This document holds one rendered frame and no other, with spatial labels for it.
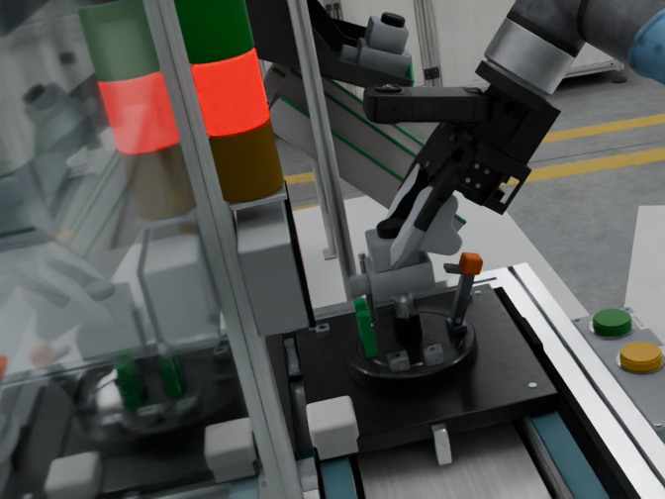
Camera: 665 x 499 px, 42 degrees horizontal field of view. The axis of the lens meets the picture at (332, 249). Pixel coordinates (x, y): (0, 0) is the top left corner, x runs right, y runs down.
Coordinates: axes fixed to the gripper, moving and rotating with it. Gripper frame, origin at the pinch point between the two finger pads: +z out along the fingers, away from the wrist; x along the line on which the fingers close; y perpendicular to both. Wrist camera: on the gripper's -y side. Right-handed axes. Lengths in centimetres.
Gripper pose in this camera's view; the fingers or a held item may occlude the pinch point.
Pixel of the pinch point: (387, 244)
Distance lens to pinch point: 88.0
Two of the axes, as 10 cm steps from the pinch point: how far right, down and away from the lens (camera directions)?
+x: -1.1, -4.1, 9.1
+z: -4.9, 8.2, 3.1
